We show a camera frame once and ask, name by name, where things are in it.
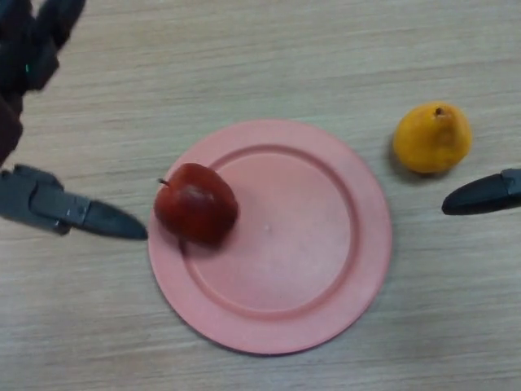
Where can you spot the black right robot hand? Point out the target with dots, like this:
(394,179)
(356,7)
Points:
(484,197)

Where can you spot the pink round plate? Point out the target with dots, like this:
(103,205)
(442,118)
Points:
(293,252)

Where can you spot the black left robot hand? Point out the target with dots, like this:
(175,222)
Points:
(45,199)

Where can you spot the red apple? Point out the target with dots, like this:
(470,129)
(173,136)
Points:
(195,205)

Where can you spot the yellow pear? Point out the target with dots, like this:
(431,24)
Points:
(431,138)

